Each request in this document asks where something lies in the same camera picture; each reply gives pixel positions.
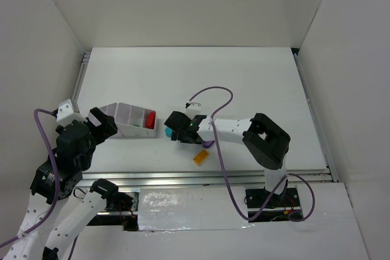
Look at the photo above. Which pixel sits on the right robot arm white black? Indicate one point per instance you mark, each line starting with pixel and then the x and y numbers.
pixel 266 141

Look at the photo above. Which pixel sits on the teal rounded lego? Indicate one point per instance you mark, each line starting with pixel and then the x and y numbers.
pixel 168 132

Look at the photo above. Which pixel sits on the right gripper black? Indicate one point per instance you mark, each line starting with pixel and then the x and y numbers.
pixel 178 126

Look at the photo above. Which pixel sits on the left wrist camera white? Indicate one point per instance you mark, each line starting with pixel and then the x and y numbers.
pixel 68 111

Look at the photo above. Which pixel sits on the red lego brick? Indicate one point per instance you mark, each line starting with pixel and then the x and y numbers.
pixel 146 118
pixel 151 121

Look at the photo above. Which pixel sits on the white divided container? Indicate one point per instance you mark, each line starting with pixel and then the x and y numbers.
pixel 126 116

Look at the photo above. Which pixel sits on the aluminium front rail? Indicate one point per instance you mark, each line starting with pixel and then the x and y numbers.
pixel 155 179

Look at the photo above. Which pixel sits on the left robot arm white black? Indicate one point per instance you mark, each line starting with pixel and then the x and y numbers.
pixel 39 237

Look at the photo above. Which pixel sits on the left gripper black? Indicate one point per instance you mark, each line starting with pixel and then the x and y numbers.
pixel 92 130

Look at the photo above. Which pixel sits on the lilac rounded lego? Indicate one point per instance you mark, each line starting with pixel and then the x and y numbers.
pixel 207 144

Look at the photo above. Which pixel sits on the silver foil tape panel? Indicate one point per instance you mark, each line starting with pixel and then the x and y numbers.
pixel 182 209

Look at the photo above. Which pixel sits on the yellow lego brick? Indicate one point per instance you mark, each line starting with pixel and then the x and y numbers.
pixel 201 157

